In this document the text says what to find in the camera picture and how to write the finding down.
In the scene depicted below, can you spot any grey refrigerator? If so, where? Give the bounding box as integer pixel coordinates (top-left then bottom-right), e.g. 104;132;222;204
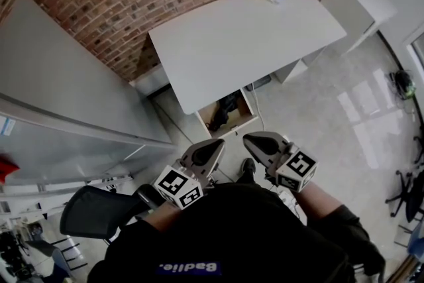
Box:
0;0;174;187

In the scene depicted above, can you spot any person's right forearm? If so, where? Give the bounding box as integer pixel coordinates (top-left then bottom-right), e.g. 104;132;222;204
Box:
291;182;343;227

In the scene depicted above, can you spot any black mesh office chair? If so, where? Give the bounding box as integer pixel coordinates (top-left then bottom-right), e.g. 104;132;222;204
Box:
59;184;160;245

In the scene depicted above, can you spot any person's black shoe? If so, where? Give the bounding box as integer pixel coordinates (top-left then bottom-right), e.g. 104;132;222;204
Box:
240;158;258;184

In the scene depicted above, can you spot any wooden desk drawer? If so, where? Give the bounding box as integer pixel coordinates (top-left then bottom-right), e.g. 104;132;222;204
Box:
195;87;260;140

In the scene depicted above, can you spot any person's left forearm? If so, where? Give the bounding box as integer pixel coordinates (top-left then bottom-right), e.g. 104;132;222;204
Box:
145;201;187;231

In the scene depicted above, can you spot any cluttered black equipment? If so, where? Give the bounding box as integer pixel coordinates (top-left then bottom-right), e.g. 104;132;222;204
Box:
0;227;34;283

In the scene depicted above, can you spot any white cable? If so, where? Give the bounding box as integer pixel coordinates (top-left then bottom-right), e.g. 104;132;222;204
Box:
246;84;266;133

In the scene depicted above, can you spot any white metal rack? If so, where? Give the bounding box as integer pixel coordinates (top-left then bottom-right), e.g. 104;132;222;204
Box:
0;173;134;210

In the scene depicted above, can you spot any white low box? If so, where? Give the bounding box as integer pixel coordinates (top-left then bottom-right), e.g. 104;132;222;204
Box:
129;64;172;99

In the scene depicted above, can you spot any white desk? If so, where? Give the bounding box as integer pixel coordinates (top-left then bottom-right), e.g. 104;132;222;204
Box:
148;0;348;140

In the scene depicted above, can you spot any window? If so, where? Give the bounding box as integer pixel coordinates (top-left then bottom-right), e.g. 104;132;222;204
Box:
402;28;424;78

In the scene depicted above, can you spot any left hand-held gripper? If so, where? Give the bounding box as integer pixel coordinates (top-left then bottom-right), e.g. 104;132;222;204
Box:
152;139;227;210

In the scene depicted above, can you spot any blue white label sticker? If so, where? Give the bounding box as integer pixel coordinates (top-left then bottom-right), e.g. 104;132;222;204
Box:
0;115;17;137

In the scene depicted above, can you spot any grey chair with black legs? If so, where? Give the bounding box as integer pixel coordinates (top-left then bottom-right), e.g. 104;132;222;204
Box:
25;234;87;276

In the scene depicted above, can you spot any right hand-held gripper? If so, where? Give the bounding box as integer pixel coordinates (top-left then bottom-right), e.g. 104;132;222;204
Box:
242;131;318;193

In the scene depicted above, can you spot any black swivel chair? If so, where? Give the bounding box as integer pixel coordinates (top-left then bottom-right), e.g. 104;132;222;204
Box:
385;161;424;223

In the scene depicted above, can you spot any person's black shirt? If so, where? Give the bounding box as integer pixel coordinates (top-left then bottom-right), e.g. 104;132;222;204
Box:
87;182;387;283

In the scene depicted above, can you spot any black cloth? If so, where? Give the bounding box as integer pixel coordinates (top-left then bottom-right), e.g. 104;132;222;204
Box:
205;91;244;132

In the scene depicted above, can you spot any red paper decoration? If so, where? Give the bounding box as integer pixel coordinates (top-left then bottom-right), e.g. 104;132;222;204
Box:
0;153;21;186

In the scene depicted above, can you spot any black router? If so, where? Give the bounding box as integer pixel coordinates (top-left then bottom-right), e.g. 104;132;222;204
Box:
254;75;273;90

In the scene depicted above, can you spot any white power strip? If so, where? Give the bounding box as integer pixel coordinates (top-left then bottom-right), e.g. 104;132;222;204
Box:
278;190;299;210

